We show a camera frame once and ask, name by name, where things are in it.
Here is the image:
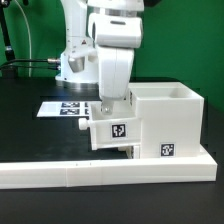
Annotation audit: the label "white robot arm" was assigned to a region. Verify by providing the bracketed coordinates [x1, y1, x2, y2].
[56, 0, 144, 115]

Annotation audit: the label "black camera stand pole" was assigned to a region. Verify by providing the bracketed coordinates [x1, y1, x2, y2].
[0, 0, 18, 79]

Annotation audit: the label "white L-shaped border fence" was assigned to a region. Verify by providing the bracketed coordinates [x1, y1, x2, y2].
[0, 147, 217, 189]

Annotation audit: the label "black base cables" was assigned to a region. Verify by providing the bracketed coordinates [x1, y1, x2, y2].
[0, 58, 63, 76]

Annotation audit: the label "white front drawer box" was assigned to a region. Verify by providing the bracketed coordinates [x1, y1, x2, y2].
[118, 145, 140, 159]

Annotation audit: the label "white drawer box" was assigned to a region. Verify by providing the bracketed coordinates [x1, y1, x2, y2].
[78, 101, 141, 150]
[118, 145, 140, 159]

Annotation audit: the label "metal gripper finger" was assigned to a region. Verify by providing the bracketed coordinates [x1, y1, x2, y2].
[101, 99, 114, 114]

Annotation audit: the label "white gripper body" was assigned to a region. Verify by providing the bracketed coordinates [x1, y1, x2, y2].
[97, 47, 134, 100]

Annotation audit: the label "white marker tag sheet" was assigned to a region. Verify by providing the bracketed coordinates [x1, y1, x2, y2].
[37, 101, 90, 117]

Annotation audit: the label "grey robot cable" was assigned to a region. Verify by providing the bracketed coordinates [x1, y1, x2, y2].
[13, 0, 33, 78]

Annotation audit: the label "white drawer cabinet frame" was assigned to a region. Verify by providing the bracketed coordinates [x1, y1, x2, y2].
[128, 82, 204, 158]

